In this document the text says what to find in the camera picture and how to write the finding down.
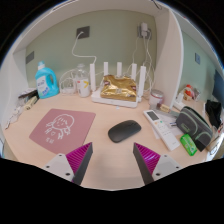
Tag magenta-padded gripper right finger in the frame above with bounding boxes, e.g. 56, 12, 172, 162
132, 142, 184, 186

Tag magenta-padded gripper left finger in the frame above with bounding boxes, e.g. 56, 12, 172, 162
42, 141, 94, 186

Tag black computer mouse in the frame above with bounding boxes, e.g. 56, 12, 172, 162
107, 119, 142, 144

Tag pink mouse pad with drawing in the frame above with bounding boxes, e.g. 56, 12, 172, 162
28, 108, 97, 155

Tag white remote control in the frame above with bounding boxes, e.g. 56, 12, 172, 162
143, 109, 181, 152

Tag green tissue pack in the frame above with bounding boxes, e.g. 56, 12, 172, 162
179, 133, 198, 157

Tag small gold box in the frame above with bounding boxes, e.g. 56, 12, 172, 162
157, 103, 171, 113

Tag grey pencil case green trim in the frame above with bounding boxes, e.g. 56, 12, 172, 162
175, 106, 214, 152

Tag small jar with silver lid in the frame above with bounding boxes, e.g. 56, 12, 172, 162
148, 89, 165, 107

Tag white router with antennas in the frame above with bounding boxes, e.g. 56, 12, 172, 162
89, 61, 148, 109

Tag white power strip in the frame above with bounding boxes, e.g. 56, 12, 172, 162
173, 99, 186, 112

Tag clear jar with white label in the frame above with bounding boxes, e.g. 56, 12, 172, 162
75, 63, 92, 98

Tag small beige box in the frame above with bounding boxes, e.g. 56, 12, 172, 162
23, 95, 39, 111

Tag gold foil bag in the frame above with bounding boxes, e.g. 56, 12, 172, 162
99, 74, 138, 103

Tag blue detergent bottle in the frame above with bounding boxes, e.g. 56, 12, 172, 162
34, 60, 60, 100

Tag black bag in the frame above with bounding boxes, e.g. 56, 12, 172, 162
204, 99, 222, 129

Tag stack of books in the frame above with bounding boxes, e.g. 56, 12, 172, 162
18, 88, 39, 101

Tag white desk divider panel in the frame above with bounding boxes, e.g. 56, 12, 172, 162
154, 8, 185, 108

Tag dark monitor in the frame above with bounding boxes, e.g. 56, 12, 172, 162
213, 69, 224, 108

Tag coiled white cable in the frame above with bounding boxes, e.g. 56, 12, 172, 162
59, 68, 78, 95

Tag white charger cables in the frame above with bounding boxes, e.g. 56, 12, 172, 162
131, 36, 156, 91

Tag white cable from wall socket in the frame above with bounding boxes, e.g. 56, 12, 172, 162
71, 31, 98, 66

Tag grey blank wall plate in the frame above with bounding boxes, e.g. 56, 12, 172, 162
25, 50, 35, 65

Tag dark grey wall socket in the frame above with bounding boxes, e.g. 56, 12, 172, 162
76, 25, 91, 40

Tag white wall charger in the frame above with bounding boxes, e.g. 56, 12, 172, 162
138, 22, 153, 40

